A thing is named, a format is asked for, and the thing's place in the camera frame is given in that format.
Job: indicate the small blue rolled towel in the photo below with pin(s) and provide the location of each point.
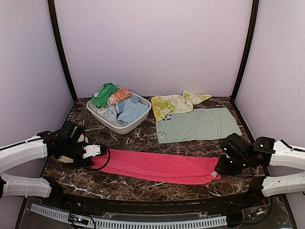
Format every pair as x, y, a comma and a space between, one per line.
111, 113

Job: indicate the yellow green patterned towel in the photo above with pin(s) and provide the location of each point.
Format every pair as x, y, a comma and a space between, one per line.
176, 104

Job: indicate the orange rolled towel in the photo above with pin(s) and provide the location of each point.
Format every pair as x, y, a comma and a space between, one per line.
120, 95

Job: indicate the mint green panda towel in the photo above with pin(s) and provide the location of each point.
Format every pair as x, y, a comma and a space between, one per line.
198, 124

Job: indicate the light blue rolled towel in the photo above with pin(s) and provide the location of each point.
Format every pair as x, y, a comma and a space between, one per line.
130, 110

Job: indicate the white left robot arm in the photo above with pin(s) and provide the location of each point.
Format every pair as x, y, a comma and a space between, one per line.
20, 153

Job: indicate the pink microfibre towel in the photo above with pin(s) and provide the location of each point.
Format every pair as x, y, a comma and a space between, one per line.
174, 169

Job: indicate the grey plastic basin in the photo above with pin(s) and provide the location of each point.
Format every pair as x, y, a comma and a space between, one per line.
113, 124

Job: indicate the round painted ceramic plate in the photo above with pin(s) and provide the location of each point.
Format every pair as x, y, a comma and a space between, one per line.
71, 154

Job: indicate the black corner post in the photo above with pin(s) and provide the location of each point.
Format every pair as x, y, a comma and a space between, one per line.
247, 48
60, 49

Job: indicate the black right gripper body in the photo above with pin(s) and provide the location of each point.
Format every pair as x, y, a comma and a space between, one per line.
234, 167

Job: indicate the black right corner post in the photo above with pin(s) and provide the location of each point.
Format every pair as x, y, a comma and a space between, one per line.
247, 48

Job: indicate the green rolled towel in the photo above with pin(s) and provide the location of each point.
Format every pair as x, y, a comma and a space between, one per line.
101, 97

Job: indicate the black front table rail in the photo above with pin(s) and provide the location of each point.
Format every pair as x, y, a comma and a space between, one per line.
135, 196

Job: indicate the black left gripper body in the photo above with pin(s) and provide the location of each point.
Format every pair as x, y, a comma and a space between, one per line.
70, 150

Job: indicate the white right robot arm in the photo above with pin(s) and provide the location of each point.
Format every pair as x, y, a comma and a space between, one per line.
270, 152

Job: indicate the grey slotted cable duct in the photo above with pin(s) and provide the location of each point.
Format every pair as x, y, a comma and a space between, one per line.
130, 221

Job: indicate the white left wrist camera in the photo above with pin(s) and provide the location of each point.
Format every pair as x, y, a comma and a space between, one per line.
91, 151

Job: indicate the black left corner post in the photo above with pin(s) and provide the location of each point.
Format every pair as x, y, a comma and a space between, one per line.
60, 49

